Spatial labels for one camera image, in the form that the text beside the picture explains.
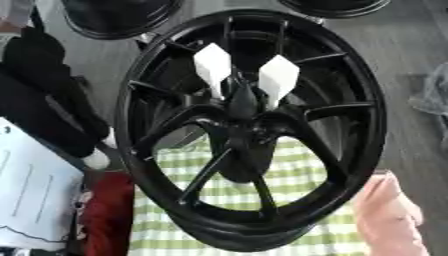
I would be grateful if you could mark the black spoked wheel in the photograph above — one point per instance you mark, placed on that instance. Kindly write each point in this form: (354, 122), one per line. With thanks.
(361, 133)

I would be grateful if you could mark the pink cloth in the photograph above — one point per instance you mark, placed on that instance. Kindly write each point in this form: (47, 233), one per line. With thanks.
(388, 216)

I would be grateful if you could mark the red cloth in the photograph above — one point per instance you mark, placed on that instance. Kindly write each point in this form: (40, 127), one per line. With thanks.
(108, 213)

